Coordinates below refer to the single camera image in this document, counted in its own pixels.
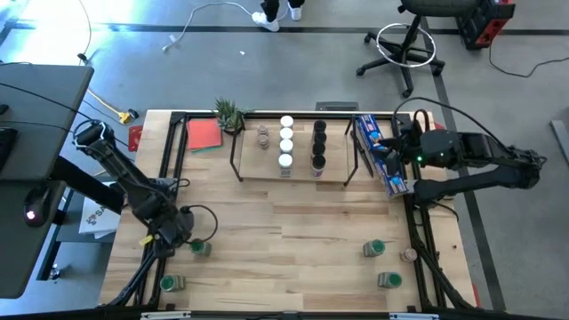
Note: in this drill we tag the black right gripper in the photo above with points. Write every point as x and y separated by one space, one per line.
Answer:
410 151

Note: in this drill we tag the small metal caster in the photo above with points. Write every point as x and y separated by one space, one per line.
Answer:
54 272

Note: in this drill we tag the red plate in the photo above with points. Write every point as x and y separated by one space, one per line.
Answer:
439 131
135 138

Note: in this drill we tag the grey desk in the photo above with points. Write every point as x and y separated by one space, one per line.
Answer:
44 111

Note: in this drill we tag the potted green succulent plant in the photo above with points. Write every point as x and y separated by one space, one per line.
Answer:
229 116

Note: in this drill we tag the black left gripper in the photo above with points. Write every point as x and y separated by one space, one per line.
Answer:
178 229

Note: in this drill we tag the black puck device with light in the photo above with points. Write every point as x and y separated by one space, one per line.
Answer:
40 202

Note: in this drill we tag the black and red crate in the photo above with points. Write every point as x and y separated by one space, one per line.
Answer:
486 26

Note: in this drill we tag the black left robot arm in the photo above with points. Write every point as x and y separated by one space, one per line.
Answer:
120 169

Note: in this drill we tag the black-lid purple-label spice jar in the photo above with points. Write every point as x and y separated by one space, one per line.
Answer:
318 162

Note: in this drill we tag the black desk support beam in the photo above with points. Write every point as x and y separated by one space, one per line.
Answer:
71 173

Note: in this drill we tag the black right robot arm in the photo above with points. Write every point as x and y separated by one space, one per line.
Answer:
480 149

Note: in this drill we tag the white paper with logo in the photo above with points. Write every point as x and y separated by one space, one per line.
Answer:
95 220

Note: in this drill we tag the green folded cloth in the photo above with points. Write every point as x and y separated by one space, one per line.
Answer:
206 149

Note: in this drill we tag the person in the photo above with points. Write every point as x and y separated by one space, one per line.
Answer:
266 21

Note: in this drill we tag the black-lid orange-label spice jar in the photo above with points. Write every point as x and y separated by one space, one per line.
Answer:
319 137

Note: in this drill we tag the wooden shelf with black frame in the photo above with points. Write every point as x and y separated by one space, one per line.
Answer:
253 164

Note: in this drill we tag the green-lid spice jar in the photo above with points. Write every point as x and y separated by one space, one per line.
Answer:
394 281
167 283
377 247
201 248

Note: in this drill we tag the yellow tag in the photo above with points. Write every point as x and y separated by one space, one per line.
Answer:
146 241

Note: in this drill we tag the red square card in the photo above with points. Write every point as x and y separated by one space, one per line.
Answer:
203 133

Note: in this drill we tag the black flat desk device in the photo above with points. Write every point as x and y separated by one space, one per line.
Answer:
6 149

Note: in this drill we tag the white label strip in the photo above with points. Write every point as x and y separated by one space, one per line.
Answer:
166 315
413 316

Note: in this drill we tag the blue plastic wrap box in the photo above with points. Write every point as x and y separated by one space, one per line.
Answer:
369 133

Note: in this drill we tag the black-lid yellow-orange spice jar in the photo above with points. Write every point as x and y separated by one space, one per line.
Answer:
318 149

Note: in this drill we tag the black plug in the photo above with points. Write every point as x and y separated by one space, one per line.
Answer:
133 114

